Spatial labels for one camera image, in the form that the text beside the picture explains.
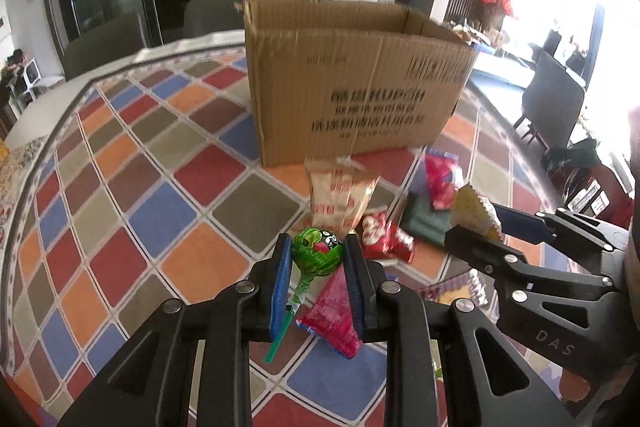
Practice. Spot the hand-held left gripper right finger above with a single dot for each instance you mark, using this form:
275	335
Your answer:
355	282

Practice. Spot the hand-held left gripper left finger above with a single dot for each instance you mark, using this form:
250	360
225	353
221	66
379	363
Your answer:
282	287

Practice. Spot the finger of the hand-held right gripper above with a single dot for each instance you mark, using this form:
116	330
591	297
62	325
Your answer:
480	249
520	224

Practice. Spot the pale yellow cracker packet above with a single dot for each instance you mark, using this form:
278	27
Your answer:
472	209

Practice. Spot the red pink snack packet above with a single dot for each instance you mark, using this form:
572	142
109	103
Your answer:
330	317

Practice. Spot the green lollipop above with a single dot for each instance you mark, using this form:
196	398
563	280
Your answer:
317	252

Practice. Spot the red white candy packet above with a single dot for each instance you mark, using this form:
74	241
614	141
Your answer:
382	237

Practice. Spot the dark green snack packet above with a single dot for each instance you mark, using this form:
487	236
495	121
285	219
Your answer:
425	219

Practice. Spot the beige snack packet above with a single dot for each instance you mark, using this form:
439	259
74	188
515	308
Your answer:
340	194

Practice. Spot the brown cardboard box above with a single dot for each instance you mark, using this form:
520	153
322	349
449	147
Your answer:
350	82

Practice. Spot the person's right hand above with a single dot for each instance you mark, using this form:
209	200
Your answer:
577	387

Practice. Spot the pink patterned snack packet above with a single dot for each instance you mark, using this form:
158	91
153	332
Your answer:
450	289

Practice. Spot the dark wooden chair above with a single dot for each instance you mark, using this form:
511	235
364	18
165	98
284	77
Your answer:
595	202

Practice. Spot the dark green patterned cloth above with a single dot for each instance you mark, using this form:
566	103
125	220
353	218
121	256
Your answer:
570	159

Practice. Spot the grey dining chair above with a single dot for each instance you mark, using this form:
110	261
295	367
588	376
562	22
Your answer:
550	97
100	47
215	14

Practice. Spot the colourful checkered tablecloth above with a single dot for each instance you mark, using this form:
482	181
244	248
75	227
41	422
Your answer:
150	207

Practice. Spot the floral seat cushion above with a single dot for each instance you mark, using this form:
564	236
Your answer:
15	182

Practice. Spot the white shoe rack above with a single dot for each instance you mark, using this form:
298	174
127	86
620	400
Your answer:
22	79

